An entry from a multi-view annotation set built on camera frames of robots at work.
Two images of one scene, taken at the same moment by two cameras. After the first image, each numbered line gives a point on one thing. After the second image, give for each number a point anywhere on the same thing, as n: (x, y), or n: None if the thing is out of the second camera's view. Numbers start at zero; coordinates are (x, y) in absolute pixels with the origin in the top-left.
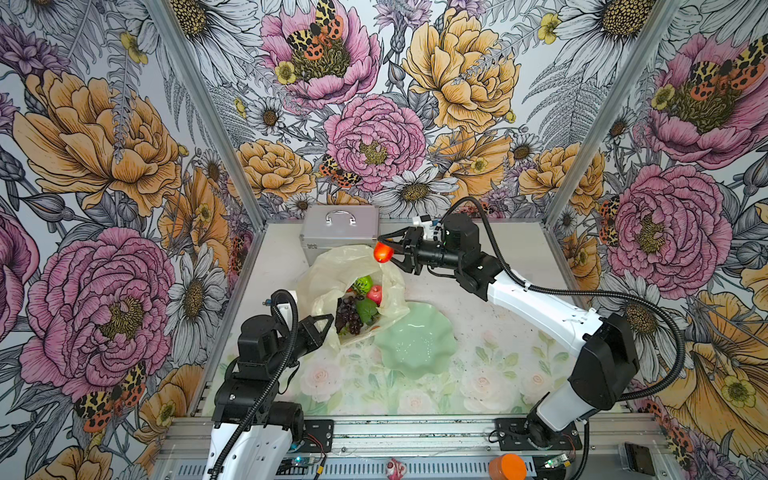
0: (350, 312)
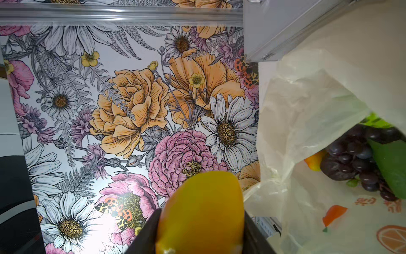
0: (351, 158)
